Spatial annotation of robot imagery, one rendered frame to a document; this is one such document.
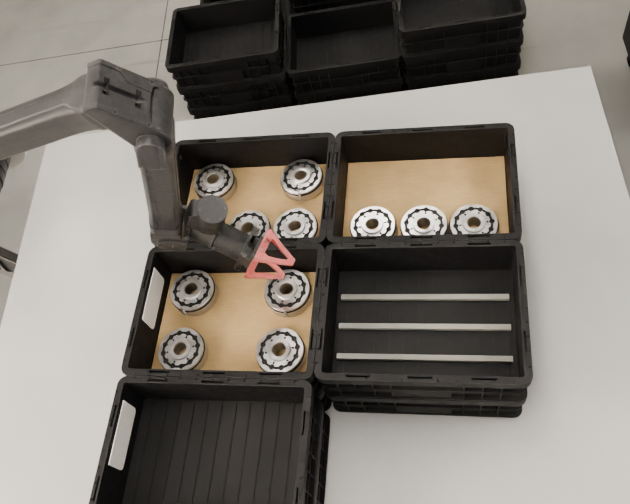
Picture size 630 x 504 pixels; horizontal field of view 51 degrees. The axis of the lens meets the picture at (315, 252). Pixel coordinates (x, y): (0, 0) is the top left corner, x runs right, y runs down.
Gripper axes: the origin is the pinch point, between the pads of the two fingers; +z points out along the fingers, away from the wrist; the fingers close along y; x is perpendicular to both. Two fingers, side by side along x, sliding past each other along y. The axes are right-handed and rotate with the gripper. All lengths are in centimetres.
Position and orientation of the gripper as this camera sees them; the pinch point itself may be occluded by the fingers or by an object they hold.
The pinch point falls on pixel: (284, 268)
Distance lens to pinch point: 130.8
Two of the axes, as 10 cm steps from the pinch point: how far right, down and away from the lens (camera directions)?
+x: -3.8, 8.5, -3.8
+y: -2.5, 3.0, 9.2
